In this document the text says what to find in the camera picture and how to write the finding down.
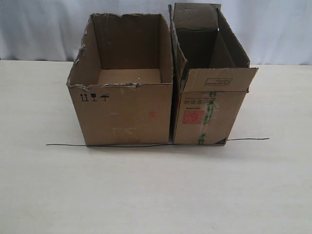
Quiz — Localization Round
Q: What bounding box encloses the large torn cardboard box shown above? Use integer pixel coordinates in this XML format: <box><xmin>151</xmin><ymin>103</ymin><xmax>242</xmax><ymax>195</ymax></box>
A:
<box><xmin>66</xmin><ymin>13</ymin><xmax>174</xmax><ymax>146</ymax></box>

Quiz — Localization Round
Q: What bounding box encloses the narrow cardboard box green tape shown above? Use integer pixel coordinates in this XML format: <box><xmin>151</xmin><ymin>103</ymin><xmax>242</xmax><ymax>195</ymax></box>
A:
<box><xmin>168</xmin><ymin>2</ymin><xmax>257</xmax><ymax>145</ymax></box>

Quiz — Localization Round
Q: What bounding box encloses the thin black line marker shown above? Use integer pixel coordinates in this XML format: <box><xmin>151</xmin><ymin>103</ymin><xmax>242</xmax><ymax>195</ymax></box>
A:
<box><xmin>46</xmin><ymin>137</ymin><xmax>270</xmax><ymax>148</ymax></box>

